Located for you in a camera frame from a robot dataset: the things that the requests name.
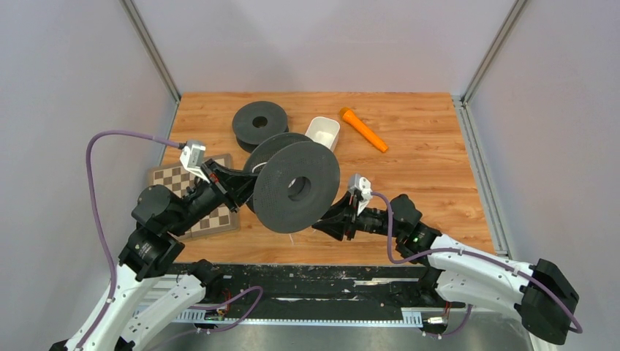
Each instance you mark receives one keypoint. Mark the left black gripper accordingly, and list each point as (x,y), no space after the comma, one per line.
(240,184)

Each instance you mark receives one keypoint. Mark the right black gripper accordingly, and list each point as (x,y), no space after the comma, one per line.
(333,223)

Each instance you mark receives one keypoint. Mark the black spool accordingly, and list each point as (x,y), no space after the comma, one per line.
(298,180)
(256,122)

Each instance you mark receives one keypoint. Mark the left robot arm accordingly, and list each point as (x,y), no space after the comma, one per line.
(150,251)

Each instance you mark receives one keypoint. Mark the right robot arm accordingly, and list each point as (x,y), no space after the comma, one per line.
(537,295)

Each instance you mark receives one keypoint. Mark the wooden chessboard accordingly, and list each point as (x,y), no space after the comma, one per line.
(177,179)

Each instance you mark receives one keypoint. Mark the white oblong tray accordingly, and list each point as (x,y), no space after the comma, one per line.
(324,131)

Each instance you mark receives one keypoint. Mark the orange flashlight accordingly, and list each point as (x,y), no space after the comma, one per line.
(349,116)

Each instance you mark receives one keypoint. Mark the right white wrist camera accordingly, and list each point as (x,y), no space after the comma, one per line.
(360,189)

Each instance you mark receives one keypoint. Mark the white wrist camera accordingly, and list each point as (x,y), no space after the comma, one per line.
(191,158)
(360,189)

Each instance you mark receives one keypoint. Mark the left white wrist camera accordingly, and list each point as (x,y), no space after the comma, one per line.
(191,158)

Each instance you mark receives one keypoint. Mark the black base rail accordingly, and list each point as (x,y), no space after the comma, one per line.
(393,296)

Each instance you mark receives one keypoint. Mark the right aluminium frame post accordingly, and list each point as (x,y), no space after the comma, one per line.
(508,24)

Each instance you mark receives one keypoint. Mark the aluminium frame post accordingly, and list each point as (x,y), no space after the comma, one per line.
(508,24)
(136,19)

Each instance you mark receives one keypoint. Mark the left aluminium frame post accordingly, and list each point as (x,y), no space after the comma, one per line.
(136,19)

